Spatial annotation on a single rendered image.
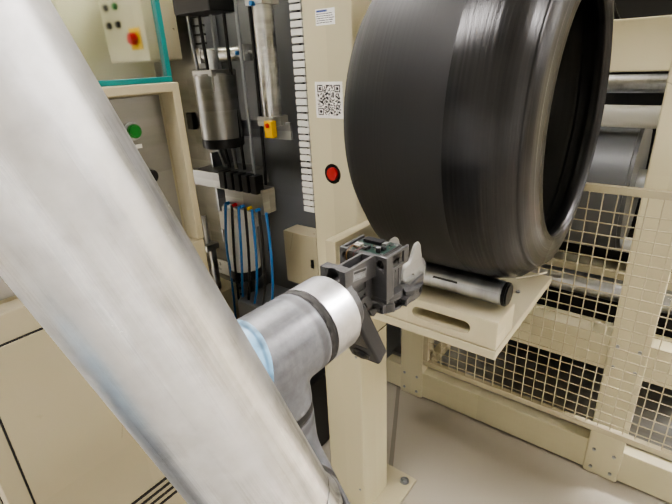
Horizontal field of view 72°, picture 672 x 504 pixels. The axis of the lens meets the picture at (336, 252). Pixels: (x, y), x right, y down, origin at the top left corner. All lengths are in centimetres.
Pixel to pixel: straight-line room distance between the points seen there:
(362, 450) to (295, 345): 102
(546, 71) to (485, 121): 10
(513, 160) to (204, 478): 53
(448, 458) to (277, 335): 142
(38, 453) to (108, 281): 97
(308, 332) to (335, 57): 69
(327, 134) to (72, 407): 80
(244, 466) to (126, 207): 16
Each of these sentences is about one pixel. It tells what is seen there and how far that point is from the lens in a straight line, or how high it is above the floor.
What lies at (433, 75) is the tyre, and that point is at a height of 127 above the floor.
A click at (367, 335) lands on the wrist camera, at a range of 58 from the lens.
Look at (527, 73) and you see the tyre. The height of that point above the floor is 127.
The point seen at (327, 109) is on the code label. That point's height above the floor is 120.
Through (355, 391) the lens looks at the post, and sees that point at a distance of 131.
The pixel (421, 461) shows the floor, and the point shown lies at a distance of 178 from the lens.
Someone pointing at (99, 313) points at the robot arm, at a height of 120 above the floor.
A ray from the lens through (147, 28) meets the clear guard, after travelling 114.
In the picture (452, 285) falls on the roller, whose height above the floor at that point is 90.
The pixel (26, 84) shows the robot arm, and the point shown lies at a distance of 23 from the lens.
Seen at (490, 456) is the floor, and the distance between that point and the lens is 183.
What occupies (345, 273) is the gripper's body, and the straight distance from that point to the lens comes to 51.
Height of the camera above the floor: 130
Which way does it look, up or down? 23 degrees down
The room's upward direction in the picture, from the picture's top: 3 degrees counter-clockwise
